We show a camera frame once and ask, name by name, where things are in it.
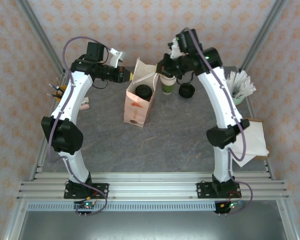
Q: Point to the stack of green paper cups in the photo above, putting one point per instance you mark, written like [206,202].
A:
[168,87]

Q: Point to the mint green holder cup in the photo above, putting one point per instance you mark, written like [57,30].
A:
[238,100]

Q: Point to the small white pink box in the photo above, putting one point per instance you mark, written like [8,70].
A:
[85,106]

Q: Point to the right circuit board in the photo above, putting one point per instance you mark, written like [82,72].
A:
[231,205]

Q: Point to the stack of black lids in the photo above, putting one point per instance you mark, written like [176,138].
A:
[187,91]

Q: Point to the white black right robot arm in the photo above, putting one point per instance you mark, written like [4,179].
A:
[220,105]

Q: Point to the black mount plate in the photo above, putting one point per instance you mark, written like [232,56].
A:
[102,187]
[202,190]

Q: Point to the aluminium frame post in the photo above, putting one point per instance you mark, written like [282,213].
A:
[40,32]
[262,35]

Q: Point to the left aluminium frame post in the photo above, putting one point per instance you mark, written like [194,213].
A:
[40,32]

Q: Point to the right aluminium frame post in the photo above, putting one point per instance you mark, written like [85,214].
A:
[262,35]

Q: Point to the white paper napkins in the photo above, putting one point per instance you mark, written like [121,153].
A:
[255,142]

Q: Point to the bundle of wrapped straws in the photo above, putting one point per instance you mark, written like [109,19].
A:
[242,83]

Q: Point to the left circuit board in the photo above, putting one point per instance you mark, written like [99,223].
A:
[86,205]

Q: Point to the black coffee cup lid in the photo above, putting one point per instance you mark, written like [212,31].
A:
[143,92]

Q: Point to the yellow pen cup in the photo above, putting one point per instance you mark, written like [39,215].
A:
[57,98]

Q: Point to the donut print paper bag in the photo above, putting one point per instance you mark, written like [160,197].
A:
[137,112]

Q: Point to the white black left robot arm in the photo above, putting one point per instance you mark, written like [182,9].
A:
[75,100]

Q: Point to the black left mount plate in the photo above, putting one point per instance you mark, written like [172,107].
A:
[102,187]

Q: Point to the circuit board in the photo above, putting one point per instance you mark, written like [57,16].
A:
[86,205]
[231,205]

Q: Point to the grey metal plate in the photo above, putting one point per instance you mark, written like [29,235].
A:
[152,225]

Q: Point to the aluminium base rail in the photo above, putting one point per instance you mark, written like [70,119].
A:
[152,186]

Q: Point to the black right mount plate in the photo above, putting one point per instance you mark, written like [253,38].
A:
[202,190]

